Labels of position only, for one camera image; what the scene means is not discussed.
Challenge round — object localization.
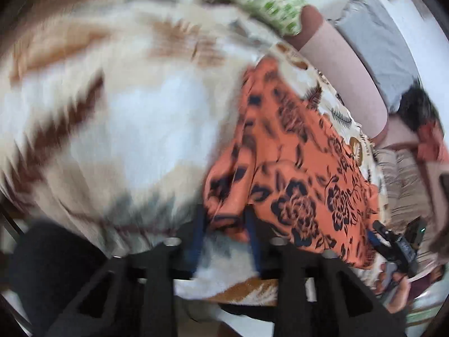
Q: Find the beige leaf print bedsheet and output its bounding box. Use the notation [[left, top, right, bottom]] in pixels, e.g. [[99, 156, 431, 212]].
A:
[[0, 0, 391, 306]]

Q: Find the orange black floral garment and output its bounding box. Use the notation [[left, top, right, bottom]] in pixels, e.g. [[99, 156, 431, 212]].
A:
[[204, 57, 379, 269]]

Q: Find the striped beige cloth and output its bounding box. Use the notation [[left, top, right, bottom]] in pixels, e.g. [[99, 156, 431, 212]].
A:
[[375, 149, 437, 275]]

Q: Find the person's right hand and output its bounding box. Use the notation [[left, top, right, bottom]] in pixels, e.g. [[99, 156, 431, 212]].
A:
[[374, 263, 411, 313]]

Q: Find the black red clothes pile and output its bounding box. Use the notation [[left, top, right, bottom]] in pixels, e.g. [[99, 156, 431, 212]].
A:
[[397, 80, 448, 163]]

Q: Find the grey cloth on headboard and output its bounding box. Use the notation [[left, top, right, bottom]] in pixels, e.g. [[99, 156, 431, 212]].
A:
[[333, 0, 419, 113]]

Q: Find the pink maroon headboard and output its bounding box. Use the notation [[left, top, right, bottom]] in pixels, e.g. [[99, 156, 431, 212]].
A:
[[284, 4, 391, 145]]

